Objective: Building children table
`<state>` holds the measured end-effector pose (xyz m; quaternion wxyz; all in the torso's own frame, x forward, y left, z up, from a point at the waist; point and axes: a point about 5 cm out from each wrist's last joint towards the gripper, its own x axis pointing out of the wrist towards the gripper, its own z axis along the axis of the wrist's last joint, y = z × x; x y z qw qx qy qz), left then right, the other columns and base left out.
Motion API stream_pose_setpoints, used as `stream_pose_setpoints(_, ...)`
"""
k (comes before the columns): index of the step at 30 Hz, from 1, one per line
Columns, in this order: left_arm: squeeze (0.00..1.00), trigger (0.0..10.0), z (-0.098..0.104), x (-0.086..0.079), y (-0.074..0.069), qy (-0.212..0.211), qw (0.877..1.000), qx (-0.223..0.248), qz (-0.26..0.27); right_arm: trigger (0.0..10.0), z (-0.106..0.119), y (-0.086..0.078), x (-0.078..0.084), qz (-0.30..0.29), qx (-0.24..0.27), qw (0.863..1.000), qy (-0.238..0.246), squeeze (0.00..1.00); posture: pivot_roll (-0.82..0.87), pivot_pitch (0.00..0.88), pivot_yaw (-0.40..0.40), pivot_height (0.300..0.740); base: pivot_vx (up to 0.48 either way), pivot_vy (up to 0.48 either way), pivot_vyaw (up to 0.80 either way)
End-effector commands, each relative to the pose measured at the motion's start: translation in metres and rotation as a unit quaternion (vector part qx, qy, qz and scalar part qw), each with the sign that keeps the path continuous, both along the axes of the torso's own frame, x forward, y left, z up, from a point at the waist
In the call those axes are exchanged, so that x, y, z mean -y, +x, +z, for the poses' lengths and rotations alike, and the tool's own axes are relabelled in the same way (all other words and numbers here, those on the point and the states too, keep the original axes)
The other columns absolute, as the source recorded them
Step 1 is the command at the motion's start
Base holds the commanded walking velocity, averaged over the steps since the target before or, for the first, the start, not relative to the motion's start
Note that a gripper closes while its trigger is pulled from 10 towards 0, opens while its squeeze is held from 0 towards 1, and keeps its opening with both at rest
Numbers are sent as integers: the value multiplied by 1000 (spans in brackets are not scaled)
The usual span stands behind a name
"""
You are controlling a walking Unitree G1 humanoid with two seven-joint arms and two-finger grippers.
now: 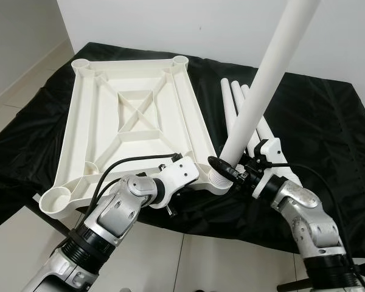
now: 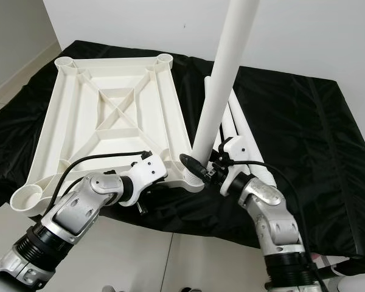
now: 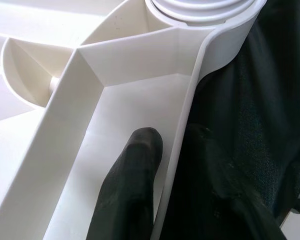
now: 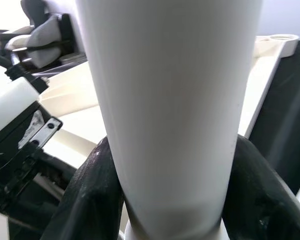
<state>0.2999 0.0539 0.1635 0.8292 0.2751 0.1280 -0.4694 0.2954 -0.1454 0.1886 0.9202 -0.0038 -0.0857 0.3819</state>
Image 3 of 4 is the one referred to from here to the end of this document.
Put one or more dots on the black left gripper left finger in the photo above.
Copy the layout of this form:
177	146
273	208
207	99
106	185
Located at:
130	187

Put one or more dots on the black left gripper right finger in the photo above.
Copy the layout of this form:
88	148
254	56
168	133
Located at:
210	205

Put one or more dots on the white plastic children table top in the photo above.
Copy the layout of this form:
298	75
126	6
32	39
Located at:
115	75

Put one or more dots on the white plastic table leg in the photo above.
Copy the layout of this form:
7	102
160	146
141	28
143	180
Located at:
197	10

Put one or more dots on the black cloth table cover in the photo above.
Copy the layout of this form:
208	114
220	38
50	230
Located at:
265	125

